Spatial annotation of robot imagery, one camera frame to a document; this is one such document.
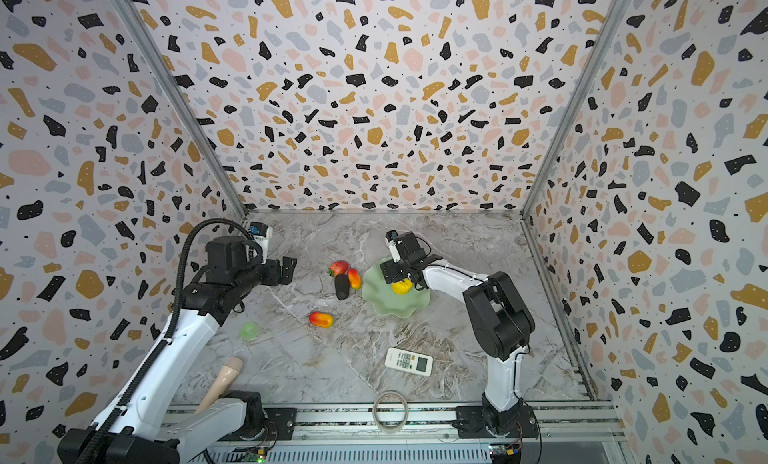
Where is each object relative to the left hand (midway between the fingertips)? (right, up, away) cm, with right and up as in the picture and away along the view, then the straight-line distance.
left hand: (276, 253), depth 76 cm
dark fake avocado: (+13, -12, +21) cm, 27 cm away
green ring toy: (-12, -24, +12) cm, 30 cm away
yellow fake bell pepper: (+32, -12, +17) cm, 38 cm away
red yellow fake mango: (+17, -9, +22) cm, 29 cm away
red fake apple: (+11, -6, +24) cm, 27 cm away
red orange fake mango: (+8, -21, +13) cm, 26 cm away
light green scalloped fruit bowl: (+24, -14, +21) cm, 35 cm away
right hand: (+28, -3, +19) cm, 34 cm away
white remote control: (+34, -31, +7) cm, 47 cm away
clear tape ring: (+32, -42, -3) cm, 53 cm away
